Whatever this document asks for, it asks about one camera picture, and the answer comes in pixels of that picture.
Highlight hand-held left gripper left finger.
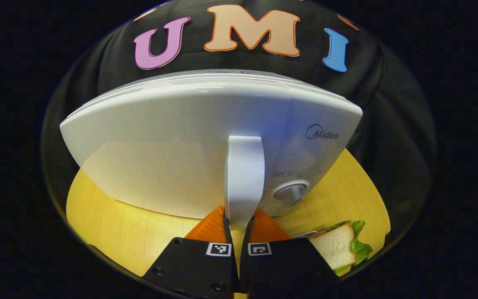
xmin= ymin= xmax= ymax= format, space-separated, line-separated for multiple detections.
xmin=141 ymin=205 xmax=240 ymax=297

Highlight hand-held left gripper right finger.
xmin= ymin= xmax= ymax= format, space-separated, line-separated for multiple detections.
xmin=240 ymin=208 xmax=339 ymax=298

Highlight sandwich with green lettuce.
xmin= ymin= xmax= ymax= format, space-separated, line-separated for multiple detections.
xmin=309 ymin=220 xmax=373 ymax=274

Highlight white microwave oven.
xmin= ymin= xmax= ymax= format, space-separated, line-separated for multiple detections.
xmin=59 ymin=69 xmax=364 ymax=231

